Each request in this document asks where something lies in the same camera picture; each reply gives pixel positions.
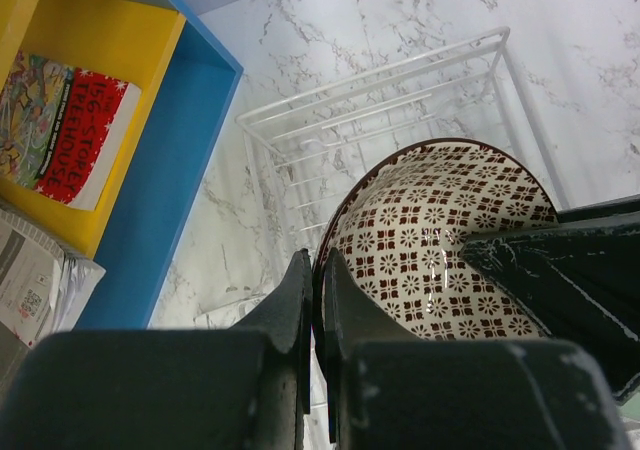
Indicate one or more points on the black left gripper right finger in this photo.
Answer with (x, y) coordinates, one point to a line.
(388, 389)

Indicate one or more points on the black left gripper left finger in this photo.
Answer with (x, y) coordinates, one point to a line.
(243, 387)

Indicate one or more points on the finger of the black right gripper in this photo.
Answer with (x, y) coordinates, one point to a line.
(578, 284)
(621, 206)

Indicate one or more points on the purple scale pattern bowl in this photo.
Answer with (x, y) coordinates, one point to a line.
(402, 228)

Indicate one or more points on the grey setup guide booklet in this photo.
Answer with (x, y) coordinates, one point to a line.
(45, 283)

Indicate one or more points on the red white box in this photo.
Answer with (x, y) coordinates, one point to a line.
(62, 127)

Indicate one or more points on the white wire dish rack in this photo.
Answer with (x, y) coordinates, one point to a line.
(307, 152)

